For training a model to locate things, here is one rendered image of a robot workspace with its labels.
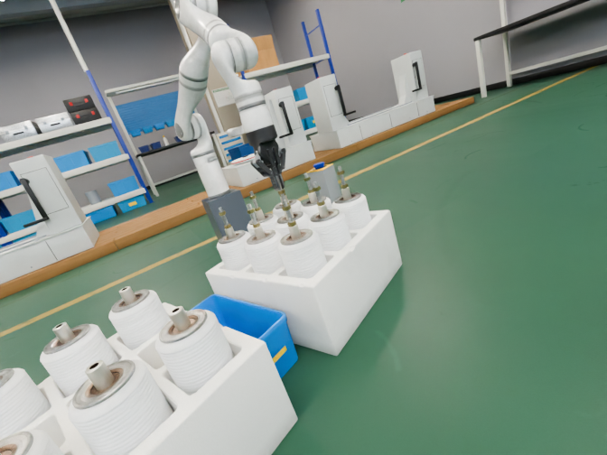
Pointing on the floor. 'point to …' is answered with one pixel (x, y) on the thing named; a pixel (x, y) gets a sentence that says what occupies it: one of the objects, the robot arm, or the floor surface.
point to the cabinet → (226, 146)
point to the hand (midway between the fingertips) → (277, 182)
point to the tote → (240, 151)
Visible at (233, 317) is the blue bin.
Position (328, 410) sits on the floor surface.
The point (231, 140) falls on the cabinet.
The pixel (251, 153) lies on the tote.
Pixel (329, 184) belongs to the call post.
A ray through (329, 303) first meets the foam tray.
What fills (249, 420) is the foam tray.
